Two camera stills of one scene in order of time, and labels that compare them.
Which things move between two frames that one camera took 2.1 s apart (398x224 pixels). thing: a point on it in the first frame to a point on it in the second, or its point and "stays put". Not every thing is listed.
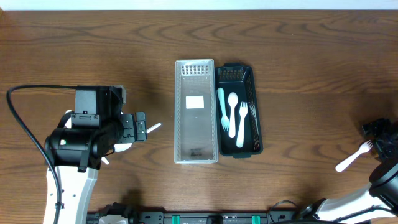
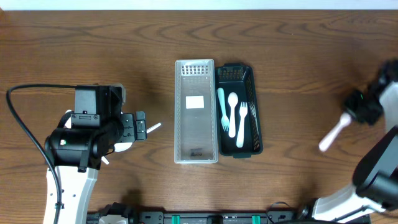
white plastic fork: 224,119 stays put
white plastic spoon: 233,100 stays put
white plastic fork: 243,112 stays put
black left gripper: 128,127 stays put
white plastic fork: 365,147 to 345,120
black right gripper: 380,137 to 358,109
